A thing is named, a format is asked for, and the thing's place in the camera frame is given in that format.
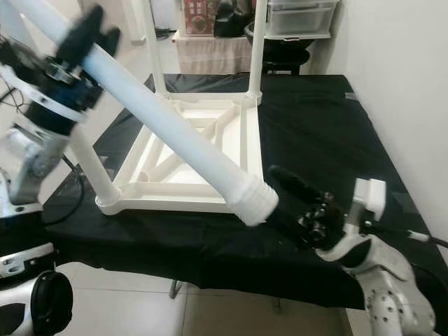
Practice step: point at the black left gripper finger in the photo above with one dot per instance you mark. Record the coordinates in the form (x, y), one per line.
(110, 42)
(82, 38)

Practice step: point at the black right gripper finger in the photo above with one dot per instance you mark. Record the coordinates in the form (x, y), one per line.
(297, 189)
(292, 225)

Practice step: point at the black table cloth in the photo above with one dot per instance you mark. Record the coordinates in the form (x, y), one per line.
(322, 133)

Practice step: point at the red printed box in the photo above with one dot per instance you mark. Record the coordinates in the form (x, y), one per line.
(197, 17)

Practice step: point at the black bag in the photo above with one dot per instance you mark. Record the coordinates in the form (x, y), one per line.
(232, 19)

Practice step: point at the black wok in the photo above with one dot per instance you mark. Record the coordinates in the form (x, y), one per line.
(287, 42)

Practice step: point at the clear plastic storage box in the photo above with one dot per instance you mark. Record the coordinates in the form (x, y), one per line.
(304, 19)

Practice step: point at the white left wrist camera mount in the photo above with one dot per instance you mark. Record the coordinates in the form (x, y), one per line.
(56, 105)

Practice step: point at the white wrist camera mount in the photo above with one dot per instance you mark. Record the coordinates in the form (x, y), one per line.
(371, 199)
(56, 105)

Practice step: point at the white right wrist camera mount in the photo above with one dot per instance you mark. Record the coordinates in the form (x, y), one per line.
(371, 199)

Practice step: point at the grey metal folding table frame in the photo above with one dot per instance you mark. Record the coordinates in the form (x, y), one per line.
(175, 288)

